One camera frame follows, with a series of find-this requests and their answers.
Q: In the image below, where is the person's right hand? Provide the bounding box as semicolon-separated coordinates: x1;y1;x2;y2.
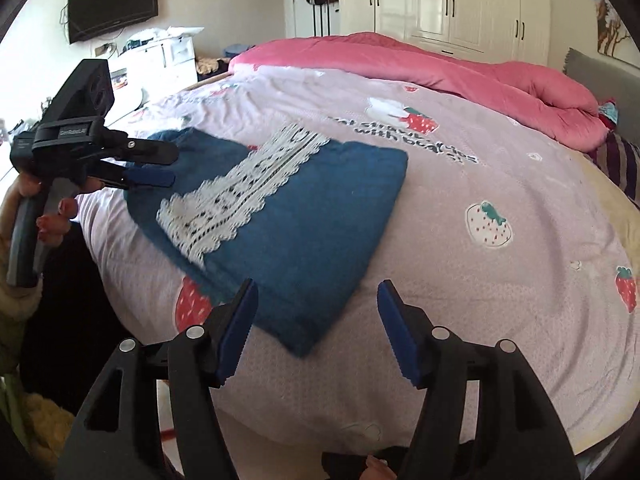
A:
365;455;401;480

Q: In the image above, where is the person's left hand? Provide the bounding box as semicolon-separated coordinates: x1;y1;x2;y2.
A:
0;172;103;256

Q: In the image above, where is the floral wall painting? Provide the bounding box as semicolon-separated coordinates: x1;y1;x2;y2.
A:
592;0;633;61

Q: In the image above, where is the white dresser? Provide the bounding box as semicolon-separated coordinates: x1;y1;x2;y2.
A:
107;27;206;126

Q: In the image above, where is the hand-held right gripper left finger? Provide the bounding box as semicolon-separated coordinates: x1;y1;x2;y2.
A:
55;278;259;480

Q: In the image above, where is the blue denim pants lace trim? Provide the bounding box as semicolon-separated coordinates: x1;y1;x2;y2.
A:
122;122;408;358

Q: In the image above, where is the beige blanket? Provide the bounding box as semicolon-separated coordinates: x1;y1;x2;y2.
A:
585;160;640;291

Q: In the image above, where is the striped pillow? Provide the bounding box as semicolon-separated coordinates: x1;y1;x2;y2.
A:
585;132;640;206

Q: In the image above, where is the teal and red cloth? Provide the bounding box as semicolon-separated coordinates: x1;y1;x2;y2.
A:
597;100;621;133

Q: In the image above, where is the person's left forearm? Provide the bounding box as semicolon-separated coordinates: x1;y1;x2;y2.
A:
0;245;48;376

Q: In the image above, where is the white wardrobe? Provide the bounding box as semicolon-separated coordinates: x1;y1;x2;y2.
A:
340;0;551;68

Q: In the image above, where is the pink quilt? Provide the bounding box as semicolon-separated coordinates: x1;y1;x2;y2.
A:
227;32;613;153

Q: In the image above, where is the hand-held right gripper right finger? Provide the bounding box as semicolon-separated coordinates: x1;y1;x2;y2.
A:
377;280;581;480

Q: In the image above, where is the grey padded headboard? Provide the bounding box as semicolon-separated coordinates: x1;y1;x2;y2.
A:
562;47;640;136

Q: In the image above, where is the black wall television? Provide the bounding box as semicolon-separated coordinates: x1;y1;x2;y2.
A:
67;0;160;45

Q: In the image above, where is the white round table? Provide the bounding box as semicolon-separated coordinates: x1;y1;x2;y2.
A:
102;77;146;126

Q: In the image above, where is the pink strawberry printed bed sheet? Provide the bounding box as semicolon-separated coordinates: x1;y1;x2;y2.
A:
75;67;640;456

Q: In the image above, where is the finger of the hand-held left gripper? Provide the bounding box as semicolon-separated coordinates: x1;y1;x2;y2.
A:
102;137;179;167
95;162;176;191

